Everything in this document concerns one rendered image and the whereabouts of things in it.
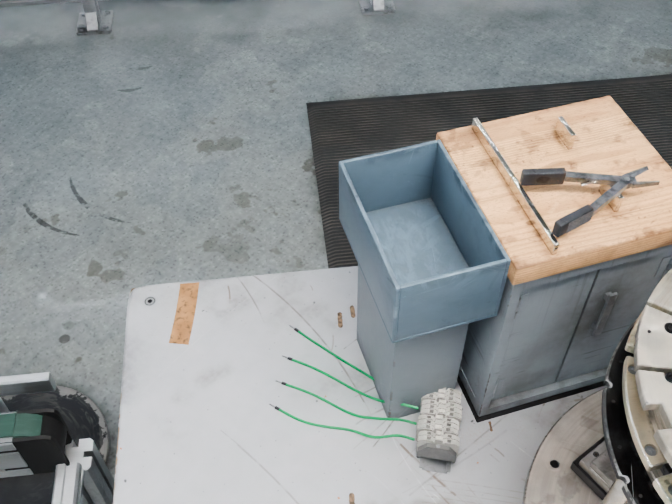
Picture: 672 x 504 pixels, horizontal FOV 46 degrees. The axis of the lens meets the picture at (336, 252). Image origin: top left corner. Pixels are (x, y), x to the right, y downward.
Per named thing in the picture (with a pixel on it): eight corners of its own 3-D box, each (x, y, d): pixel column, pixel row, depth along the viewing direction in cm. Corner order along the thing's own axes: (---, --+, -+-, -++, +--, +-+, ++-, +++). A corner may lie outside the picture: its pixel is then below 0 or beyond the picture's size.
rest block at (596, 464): (642, 466, 84) (648, 456, 82) (608, 495, 82) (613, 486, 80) (612, 437, 86) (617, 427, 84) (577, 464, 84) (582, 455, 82)
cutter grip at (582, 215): (557, 238, 70) (560, 226, 69) (550, 233, 70) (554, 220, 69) (590, 220, 71) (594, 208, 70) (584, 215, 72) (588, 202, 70)
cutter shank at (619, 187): (591, 216, 71) (593, 212, 70) (584, 211, 71) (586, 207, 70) (631, 184, 74) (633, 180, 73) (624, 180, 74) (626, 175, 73)
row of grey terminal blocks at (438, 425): (455, 475, 87) (459, 457, 84) (411, 468, 88) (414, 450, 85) (461, 396, 94) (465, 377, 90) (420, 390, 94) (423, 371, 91)
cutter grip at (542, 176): (520, 186, 74) (523, 174, 73) (519, 180, 75) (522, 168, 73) (563, 185, 74) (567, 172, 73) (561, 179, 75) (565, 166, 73)
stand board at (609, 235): (512, 286, 71) (516, 269, 69) (434, 149, 83) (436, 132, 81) (706, 236, 75) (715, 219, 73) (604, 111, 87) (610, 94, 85)
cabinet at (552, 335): (477, 424, 91) (514, 284, 71) (419, 300, 103) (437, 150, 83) (627, 380, 95) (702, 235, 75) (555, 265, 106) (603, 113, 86)
